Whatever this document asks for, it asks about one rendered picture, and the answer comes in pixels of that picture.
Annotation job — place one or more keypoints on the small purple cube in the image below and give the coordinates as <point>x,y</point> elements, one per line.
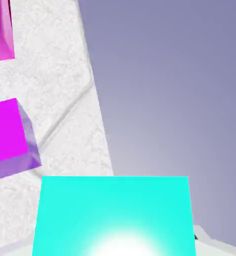
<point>6,130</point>

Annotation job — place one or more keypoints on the small cyan cube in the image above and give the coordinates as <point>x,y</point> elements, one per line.
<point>114,212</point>

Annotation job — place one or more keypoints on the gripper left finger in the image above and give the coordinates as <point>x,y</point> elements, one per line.
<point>24,251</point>

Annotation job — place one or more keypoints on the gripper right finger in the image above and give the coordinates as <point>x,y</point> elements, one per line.
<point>208,248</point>

